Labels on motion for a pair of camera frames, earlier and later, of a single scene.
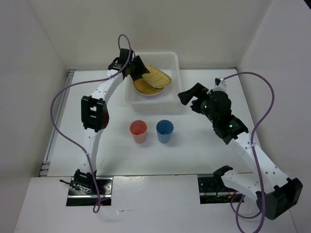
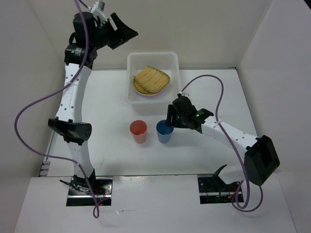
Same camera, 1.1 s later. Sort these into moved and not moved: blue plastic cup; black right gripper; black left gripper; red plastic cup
Moved: black right gripper; black left gripper
Not moved: red plastic cup; blue plastic cup
